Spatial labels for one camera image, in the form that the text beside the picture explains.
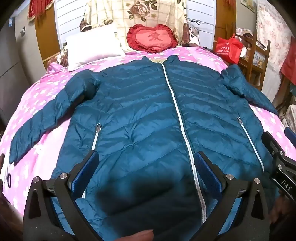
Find pink floral bedsheet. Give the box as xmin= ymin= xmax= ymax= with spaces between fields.
xmin=0 ymin=45 xmax=296 ymax=209

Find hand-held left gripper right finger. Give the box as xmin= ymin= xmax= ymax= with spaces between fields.
xmin=195 ymin=151 xmax=271 ymax=241

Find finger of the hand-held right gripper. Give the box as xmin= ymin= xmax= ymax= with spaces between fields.
xmin=262 ymin=131 xmax=289 ymax=172
xmin=284 ymin=127 xmax=296 ymax=149

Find white pillow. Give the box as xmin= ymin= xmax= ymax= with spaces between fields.
xmin=65 ymin=29 xmax=126 ymax=71

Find red shopping bag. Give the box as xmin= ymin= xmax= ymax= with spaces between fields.
xmin=215 ymin=34 xmax=244 ymax=64

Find pale floral curtain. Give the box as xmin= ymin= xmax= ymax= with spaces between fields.
xmin=255 ymin=0 xmax=296 ymax=65

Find wooden bed headboard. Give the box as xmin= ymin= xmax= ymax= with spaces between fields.
xmin=35 ymin=0 xmax=237 ymax=67

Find teal puffer jacket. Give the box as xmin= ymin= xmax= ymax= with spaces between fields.
xmin=9 ymin=55 xmax=279 ymax=241

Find cream floral quilt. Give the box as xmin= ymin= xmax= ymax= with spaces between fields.
xmin=80 ymin=0 xmax=199 ymax=50

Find red fringed hanging cloth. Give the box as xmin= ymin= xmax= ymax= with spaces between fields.
xmin=28 ymin=0 xmax=56 ymax=21

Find red heart-shaped cushion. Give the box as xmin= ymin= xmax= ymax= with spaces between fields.
xmin=126 ymin=24 xmax=178 ymax=53

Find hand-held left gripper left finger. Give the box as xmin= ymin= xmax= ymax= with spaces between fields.
xmin=23 ymin=150 xmax=100 ymax=241

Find grey cabinet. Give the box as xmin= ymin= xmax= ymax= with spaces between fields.
xmin=0 ymin=14 xmax=47 ymax=121

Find wooden shelf rack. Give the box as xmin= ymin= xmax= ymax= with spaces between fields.
xmin=236 ymin=28 xmax=271 ymax=91

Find person's left hand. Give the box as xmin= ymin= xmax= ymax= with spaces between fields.
xmin=115 ymin=229 xmax=154 ymax=241

